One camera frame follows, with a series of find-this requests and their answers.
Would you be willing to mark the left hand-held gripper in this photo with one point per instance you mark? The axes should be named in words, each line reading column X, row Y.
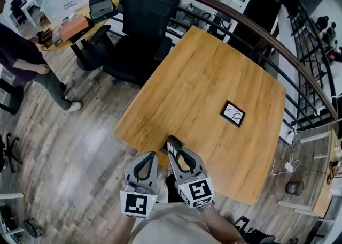
column 137, row 204

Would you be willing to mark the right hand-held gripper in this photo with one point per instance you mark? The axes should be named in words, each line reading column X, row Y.
column 199, row 190

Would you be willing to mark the dark grey box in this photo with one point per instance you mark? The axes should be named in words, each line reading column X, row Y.
column 164, row 148

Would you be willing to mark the person's right forearm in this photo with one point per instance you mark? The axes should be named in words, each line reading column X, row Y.
column 221, row 227

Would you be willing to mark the person's left forearm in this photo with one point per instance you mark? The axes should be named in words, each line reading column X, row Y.
column 120, row 230

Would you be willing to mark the orange box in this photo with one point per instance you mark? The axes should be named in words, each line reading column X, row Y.
column 74, row 27

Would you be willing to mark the dark brown drawer organizer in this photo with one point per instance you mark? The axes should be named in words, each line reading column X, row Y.
column 45, row 38

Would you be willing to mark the person's black trousers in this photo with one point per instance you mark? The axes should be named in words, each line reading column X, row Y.
column 175, row 193

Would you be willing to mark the silver metal wristwatch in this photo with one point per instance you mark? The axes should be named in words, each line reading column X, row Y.
column 206, row 206

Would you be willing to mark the person's cream knitted top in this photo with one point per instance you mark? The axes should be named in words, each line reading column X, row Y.
column 171, row 224

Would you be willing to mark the wooden table with white legs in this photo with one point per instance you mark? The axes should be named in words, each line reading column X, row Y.
column 203, row 77

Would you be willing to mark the white power strip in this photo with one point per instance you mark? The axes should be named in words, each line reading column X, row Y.
column 289, row 167

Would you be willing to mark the black round wheeled base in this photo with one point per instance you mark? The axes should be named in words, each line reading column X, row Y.
column 32, row 228

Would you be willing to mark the black swivel chair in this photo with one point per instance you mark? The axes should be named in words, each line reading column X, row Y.
column 8, row 152

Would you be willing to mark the round wooden table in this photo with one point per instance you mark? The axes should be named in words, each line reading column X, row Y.
column 80, row 38

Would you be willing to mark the black mesh office chair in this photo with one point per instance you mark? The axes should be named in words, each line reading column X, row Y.
column 147, row 23

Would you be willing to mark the black railing with wooden handrail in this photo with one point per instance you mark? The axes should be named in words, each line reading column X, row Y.
column 240, row 15

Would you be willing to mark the black hard case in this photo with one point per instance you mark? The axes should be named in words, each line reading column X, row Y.
column 102, row 7

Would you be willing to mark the black picture frame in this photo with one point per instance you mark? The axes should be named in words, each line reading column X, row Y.
column 233, row 113

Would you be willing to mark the wooden desk with white frame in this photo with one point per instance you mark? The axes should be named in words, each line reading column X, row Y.
column 324, row 189

